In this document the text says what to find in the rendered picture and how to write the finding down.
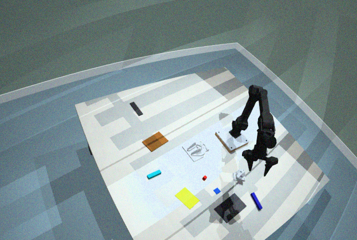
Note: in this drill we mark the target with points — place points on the small teal rectangular block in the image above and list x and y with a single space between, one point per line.
152 175

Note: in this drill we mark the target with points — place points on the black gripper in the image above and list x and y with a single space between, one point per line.
270 161

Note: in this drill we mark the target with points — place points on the blue square tile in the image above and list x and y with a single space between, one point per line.
217 190

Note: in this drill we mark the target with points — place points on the yellow flat rectangular plate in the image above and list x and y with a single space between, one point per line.
187 198

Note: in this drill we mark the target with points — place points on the blue rectangular bar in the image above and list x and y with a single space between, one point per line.
256 201

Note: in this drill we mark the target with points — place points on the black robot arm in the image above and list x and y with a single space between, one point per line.
266 125

